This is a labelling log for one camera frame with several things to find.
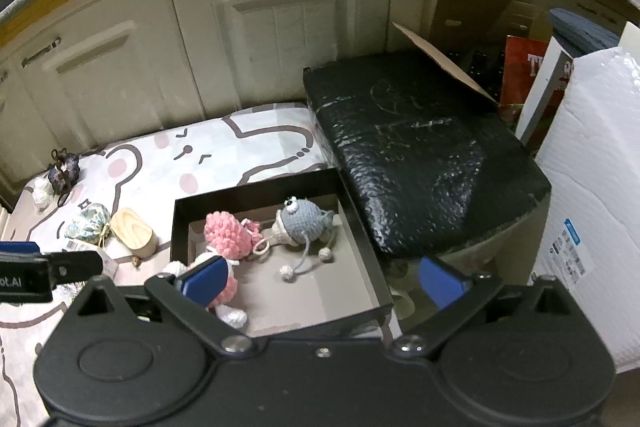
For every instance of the white bubble mailer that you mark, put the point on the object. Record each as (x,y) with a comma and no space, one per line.
(600,157)

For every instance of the silver tassel ornament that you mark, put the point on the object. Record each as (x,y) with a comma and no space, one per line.
(67,293)

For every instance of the grey folded cloth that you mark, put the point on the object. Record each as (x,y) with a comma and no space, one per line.
(585,32)

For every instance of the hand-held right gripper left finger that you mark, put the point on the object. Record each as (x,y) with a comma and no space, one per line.
(202,279)

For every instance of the black bubble wrap package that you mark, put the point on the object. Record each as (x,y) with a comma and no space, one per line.
(425,157)

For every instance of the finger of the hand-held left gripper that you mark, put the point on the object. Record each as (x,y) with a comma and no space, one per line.
(75,266)

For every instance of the light wooden block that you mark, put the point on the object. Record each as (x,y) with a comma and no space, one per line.
(132,232)

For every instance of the pink crochet doll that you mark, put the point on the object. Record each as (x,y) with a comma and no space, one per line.
(225,232)

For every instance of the small white ornament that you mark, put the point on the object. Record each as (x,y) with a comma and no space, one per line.
(42,192)

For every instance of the black cardboard box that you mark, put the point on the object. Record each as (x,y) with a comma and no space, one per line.
(330,297)

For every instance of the cream cabinet door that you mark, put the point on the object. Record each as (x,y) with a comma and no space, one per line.
(415,2)
(280,37)
(110,77)

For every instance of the grey crochet fish toy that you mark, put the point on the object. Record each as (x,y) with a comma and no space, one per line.
(302,219)

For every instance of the brown cardboard flap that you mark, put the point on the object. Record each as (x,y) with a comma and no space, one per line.
(450,67)

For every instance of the red printed box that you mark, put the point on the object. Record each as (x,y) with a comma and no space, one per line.
(517,77)

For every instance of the white flat board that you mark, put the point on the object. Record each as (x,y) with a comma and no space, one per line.
(542,92)

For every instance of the dark purple flower ornament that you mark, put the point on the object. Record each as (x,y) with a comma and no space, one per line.
(67,169)

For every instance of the printed cartoon blanket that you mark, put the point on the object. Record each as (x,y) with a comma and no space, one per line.
(165,167)

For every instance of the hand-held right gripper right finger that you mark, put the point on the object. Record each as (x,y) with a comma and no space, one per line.
(440,284)

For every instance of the floral fabric pouch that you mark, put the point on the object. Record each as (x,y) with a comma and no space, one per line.
(87,224)

